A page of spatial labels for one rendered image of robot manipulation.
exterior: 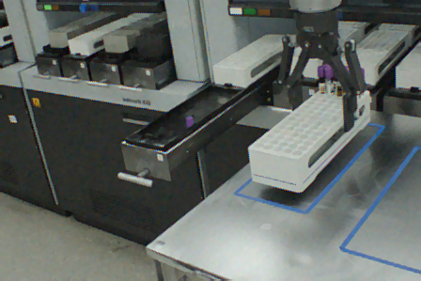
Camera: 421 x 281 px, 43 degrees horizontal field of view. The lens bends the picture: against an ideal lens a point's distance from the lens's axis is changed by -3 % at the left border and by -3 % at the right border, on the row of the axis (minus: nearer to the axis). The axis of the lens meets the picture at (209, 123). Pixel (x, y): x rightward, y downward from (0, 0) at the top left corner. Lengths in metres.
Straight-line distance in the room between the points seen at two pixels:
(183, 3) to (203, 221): 0.90
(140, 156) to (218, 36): 0.54
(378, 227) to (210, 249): 0.26
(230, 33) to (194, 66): 0.19
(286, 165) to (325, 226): 0.12
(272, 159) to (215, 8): 0.78
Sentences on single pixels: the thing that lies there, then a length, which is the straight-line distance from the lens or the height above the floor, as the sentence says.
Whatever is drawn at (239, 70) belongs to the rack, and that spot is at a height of 0.86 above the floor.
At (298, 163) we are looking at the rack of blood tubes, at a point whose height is 0.89.
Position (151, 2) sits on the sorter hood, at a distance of 1.74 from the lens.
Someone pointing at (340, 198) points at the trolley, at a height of 0.82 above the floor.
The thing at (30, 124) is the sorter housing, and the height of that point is 0.50.
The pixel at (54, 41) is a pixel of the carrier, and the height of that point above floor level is 0.84.
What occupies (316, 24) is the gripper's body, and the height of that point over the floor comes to 1.08.
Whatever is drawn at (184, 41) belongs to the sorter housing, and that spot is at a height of 0.87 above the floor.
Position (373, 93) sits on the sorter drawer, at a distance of 1.38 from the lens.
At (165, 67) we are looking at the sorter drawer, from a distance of 1.77.
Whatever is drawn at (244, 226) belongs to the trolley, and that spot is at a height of 0.82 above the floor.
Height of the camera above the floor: 1.33
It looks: 24 degrees down
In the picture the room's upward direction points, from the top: 8 degrees counter-clockwise
